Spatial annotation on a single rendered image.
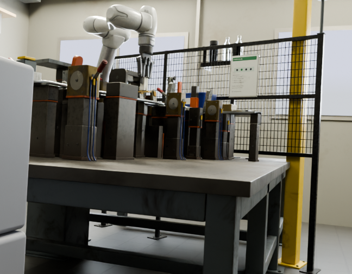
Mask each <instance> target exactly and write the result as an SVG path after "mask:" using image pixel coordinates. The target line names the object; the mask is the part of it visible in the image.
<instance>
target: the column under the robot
mask: <svg viewBox="0 0 352 274"><path fill-rule="evenodd" d="M89 222H90V209H86V208H76V207H67V206H61V205H52V204H43V203H34V202H28V204H27V223H26V236H31V237H36V238H43V239H50V240H57V241H64V242H71V243H76V244H83V245H88V241H89ZM25 256H31V257H38V258H44V259H50V260H57V261H66V260H68V259H71V258H72V257H66V256H59V255H55V254H49V253H42V252H35V251H29V250H26V253H25Z"/></svg>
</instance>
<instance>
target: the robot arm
mask: <svg viewBox="0 0 352 274"><path fill-rule="evenodd" d="M83 28H84V30H85V31H86V32H87V33H89V34H93V35H95V36H99V37H101V38H102V44H103V45H102V49H101V52H100V55H99V59H98V63H97V67H99V65H100V64H101V62H102V60H106V61H107V62H108V63H107V65H106V66H105V68H104V70H103V71H102V75H100V77H101V79H102V80H103V81H105V82H107V81H108V79H109V74H110V72H111V68H112V65H113V62H114V58H115V55H116V51H117V49H119V48H120V46H121V45H122V44H123V43H124V42H127V41H128V40H129V38H130V36H131V30H133V31H136V32H137V33H138V34H139V35H138V45H139V53H140V56H139V57H136V60H137V75H138V76H139V78H140V91H145V90H146V91H148V79H149V78H151V77H152V70H153V65H154V61H152V57H151V55H152V54H153V47H154V45H155V33H156V30H157V14H156V10H155V9H154V8H153V7H151V6H148V5H145V6H143V7H142V8H141V9H140V10H139V11H136V10H135V9H132V8H130V7H126V6H123V5H112V6H110V7H109V8H108V10H107V12H106V17H100V16H90V17H88V18H86V19H85V20H84V22H83Z"/></svg>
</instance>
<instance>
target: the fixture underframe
mask: <svg viewBox="0 0 352 274"><path fill-rule="evenodd" d="M285 173H286V171H285V172H283V173H282V174H281V175H279V176H278V177H276V178H275V179H274V180H272V181H271V182H270V183H268V184H267V185H266V186H264V187H263V188H262V189H261V190H259V191H258V192H257V193H255V194H254V195H253V196H251V197H250V198H248V197H237V196H225V195H213V194H201V193H195V192H183V191H172V190H160V189H148V188H137V187H130V186H118V185H106V184H95V183H83V182H72V181H65V180H53V179H42V178H30V177H28V186H27V202H34V203H43V204H52V205H58V206H67V207H76V208H86V209H95V210H104V211H114V212H117V215H112V214H103V213H94V212H90V221H92V222H100V223H108V224H111V225H117V226H130V227H139V228H147V229H156V230H161V231H169V232H178V233H186V234H194V235H203V236H205V237H204V258H203V262H199V261H193V260H185V259H178V258H171V257H164V256H156V255H152V254H145V253H137V252H130V251H123V250H116V249H111V248H105V247H97V246H90V245H83V244H76V243H71V242H64V241H57V240H50V239H43V238H36V237H31V236H26V250H29V251H35V252H42V253H49V254H55V255H59V256H66V257H72V258H79V259H86V260H92V261H99V262H103V263H109V264H116V265H123V266H129V267H136V268H140V269H146V270H153V271H160V272H166V273H173V274H266V273H271V274H283V273H284V269H285V267H284V266H278V256H279V246H282V230H283V218H284V195H285ZM128 214H137V215H147V216H156V217H165V218H171V219H180V220H189V221H199V222H205V226H204V225H195V224H190V223H181V222H172V221H163V220H153V219H144V218H139V217H130V216H128ZM240 220H248V222H247V231H245V230H240ZM239 240H242V241H246V242H247V244H246V266H245V269H244V268H240V267H238V248H239Z"/></svg>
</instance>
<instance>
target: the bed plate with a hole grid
mask: <svg viewBox="0 0 352 274"><path fill-rule="evenodd" d="M235 157H238V156H235ZM246 158H248V157H241V158H234V159H232V160H210V159H203V160H201V159H186V158H185V159H186V160H173V159H163V158H151V157H142V158H134V160H111V159H102V157H101V158H97V161H80V160H69V159H62V157H55V158H42V157H31V156H29V167H28V177H30V178H42V179H53V180H65V181H72V182H83V183H95V184H106V185H118V186H130V187H137V188H148V189H160V190H172V191H183V192H195V193H201V194H213V195H225V196H237V197H248V198H250V197H251V196H253V195H254V194H255V193H257V192H258V191H259V190H261V189H262V188H263V187H264V186H266V185H267V184H268V183H270V182H271V181H272V180H274V179H275V178H276V177H278V176H279V175H281V174H282V173H283V172H285V171H286V170H287V169H289V168H290V161H286V159H274V158H258V160H259V161H248V159H246Z"/></svg>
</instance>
